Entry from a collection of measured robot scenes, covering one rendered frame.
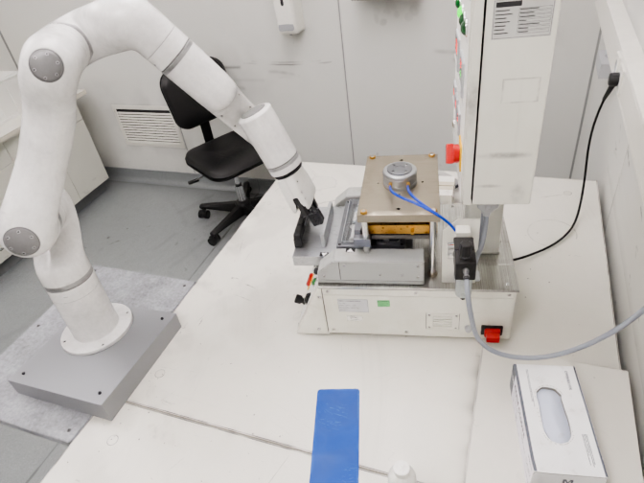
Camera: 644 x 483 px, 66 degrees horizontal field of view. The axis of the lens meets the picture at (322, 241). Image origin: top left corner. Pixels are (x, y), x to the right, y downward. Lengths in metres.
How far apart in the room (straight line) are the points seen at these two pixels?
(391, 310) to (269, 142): 0.50
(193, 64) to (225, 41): 1.98
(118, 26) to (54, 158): 0.31
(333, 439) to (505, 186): 0.64
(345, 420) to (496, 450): 0.32
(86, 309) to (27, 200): 0.33
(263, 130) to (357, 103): 1.77
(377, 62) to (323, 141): 0.59
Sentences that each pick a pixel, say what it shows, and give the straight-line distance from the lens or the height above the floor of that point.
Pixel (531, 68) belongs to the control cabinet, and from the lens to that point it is 0.93.
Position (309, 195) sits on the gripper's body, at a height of 1.09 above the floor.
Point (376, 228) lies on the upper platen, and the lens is 1.15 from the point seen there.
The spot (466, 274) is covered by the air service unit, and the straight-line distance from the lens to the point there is 0.99.
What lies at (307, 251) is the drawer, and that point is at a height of 0.97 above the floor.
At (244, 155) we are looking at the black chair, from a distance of 2.84.
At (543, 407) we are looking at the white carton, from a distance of 1.08.
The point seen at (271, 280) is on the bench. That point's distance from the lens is 1.51.
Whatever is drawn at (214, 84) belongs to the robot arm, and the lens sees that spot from 1.10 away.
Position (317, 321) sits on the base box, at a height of 0.80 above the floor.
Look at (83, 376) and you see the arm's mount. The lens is 1.39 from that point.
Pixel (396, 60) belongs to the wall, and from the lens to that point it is 2.73.
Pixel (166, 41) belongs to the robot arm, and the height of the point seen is 1.49.
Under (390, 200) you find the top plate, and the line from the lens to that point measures 1.13.
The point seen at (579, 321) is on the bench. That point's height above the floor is 0.75.
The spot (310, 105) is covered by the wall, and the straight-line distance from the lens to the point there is 2.98.
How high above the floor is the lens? 1.73
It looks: 37 degrees down
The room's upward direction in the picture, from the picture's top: 9 degrees counter-clockwise
